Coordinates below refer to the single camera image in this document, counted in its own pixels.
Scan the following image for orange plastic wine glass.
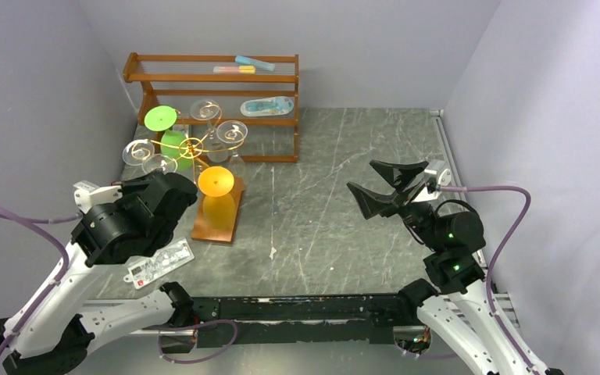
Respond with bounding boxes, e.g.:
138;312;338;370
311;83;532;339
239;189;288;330
198;166;236;230

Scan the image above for clear wine glass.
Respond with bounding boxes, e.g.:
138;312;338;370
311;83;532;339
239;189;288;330
190;98;228;163
122;139;155;166
216;120;248;179

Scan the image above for green plastic wine glass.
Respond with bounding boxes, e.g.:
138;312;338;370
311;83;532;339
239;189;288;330
144;105;194;171

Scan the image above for small clear glass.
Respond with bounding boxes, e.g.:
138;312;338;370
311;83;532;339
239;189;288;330
141;154;178;173

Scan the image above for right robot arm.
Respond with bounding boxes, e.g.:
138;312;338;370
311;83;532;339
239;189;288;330
347;160;562;374

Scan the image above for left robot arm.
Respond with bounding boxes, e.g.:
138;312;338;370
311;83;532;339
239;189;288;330
0;171;198;374

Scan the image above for wooden shelf rack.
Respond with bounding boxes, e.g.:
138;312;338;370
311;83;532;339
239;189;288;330
122;52;300;163

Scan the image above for blue toothbrush package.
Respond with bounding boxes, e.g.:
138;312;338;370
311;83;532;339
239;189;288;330
240;96;295;117

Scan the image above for packaged item on table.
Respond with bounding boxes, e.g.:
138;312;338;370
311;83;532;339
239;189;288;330
123;237;195;290

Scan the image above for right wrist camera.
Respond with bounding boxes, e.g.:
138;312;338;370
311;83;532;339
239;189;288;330
411;159;452;202

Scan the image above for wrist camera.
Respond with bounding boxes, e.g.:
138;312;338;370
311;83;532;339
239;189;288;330
73;180;123;214
411;159;452;202

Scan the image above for black base frame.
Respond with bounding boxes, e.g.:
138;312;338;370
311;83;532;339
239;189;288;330
139;281;513;358

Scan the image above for gold wire wine glass rack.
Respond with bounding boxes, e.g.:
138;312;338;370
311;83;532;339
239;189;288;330
149;109;245;245

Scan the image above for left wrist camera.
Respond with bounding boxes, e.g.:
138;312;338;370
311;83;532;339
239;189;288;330
73;180;123;214

